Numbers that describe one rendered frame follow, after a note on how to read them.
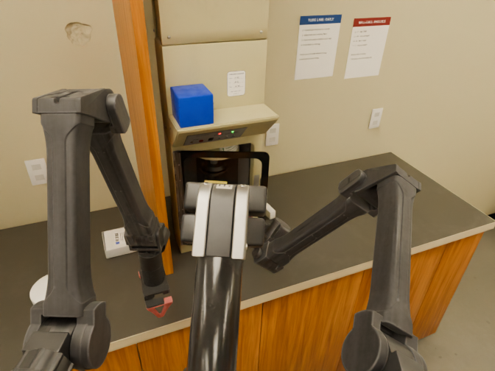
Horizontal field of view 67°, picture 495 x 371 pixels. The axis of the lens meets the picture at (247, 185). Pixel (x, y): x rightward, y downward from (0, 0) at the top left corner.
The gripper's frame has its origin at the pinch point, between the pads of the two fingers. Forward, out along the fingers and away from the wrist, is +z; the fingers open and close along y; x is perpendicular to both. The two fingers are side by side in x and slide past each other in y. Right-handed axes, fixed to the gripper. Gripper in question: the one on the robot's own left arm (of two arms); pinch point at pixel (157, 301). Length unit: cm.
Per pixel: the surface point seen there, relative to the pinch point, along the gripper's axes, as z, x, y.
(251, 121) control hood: -41, -36, 22
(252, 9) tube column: -70, -40, 33
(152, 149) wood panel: -35.4, -7.0, 24.1
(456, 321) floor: 109, -178, 13
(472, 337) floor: 109, -178, 1
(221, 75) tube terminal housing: -52, -31, 33
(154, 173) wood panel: -27.3, -6.6, 24.1
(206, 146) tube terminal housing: -29, -26, 33
